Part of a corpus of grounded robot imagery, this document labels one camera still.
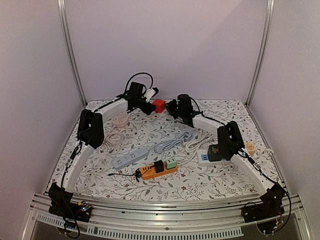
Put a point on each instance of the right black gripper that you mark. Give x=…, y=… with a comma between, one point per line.
x=173, y=109

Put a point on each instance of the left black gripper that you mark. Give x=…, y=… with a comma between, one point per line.
x=149, y=109

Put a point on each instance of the red cube socket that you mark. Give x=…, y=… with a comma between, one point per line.
x=159, y=105

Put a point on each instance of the green plug adapter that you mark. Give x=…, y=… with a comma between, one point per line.
x=170, y=163

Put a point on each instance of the black power adapter with cable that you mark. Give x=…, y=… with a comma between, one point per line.
x=139, y=172

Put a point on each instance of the light blue power strip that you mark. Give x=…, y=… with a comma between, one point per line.
x=143, y=152

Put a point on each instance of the dark green cube socket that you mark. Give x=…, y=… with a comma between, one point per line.
x=213, y=153

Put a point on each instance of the orange power strip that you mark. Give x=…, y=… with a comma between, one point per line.
x=151, y=174

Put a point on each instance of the beige cube socket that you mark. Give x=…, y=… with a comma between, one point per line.
x=251, y=149

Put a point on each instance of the white multicolour power strip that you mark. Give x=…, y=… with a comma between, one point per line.
x=203, y=159

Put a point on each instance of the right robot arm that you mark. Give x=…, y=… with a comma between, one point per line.
x=231, y=147

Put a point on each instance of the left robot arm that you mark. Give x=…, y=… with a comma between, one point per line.
x=90, y=136

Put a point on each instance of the pink round power strip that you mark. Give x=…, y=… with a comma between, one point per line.
x=120, y=121

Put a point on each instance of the floral table mat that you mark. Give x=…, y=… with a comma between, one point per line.
x=191, y=182

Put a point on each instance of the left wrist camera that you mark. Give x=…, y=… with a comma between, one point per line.
x=150, y=93

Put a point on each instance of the front aluminium rail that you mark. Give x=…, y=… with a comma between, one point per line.
x=186, y=220

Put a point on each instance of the left aluminium frame post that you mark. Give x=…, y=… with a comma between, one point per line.
x=61, y=5

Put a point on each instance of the aluminium frame post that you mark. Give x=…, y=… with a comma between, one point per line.
x=61, y=5
x=262, y=51

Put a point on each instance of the right aluminium frame post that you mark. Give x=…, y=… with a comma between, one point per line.
x=262, y=51

